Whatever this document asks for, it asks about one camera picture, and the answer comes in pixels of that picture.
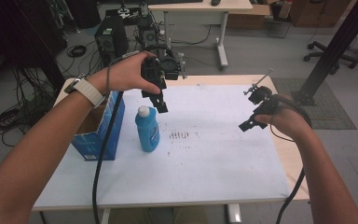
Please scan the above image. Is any person's right hand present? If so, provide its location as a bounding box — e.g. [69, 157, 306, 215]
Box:
[254, 93, 313, 142]

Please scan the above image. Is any blue bottle with white cap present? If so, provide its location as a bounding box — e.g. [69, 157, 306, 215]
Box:
[134, 105, 161, 153]

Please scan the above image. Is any grey floor mat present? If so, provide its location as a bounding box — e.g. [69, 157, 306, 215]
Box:
[271, 77, 358, 131]

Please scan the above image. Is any wristwatch with beige band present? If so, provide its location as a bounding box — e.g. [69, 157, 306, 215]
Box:
[63, 77, 107, 109]

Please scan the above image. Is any black computer tower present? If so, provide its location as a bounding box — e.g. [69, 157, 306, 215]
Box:
[93, 15, 131, 68]

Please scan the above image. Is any black computer case with fan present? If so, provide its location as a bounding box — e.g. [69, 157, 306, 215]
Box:
[136, 16, 160, 51]

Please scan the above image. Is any blue cardboard box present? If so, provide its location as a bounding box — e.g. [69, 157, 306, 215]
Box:
[71, 90, 127, 162]

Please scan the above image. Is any brown wooden cabinet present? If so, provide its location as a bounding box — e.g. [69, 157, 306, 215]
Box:
[288, 0, 352, 29]

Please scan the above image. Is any black office chair base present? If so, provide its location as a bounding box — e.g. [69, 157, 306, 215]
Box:
[302, 40, 358, 70]

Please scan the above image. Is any coiled black cable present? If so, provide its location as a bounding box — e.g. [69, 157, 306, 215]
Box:
[66, 44, 88, 59]

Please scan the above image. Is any thick black cable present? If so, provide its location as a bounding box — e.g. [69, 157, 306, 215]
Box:
[91, 91, 125, 224]
[268, 92, 313, 224]

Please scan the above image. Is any bundle of black cables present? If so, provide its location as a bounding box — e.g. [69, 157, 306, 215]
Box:
[0, 66, 58, 147]

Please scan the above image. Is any person's left hand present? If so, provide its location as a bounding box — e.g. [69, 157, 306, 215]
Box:
[87, 50, 163, 96]

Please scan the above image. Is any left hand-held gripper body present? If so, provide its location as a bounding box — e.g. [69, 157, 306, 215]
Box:
[140, 45, 187, 94]

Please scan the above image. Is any black metal stand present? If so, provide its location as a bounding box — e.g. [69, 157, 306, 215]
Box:
[291, 0, 358, 107]

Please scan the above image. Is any thin grey cable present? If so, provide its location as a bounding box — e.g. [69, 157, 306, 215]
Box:
[104, 50, 142, 96]

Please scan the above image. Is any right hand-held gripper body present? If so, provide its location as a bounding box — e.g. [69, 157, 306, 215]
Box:
[242, 68, 282, 124]

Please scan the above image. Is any white desk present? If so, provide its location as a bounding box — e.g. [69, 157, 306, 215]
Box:
[147, 0, 255, 69]

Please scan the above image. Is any brown cardboard box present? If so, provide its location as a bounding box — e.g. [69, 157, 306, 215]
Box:
[226, 3, 273, 31]

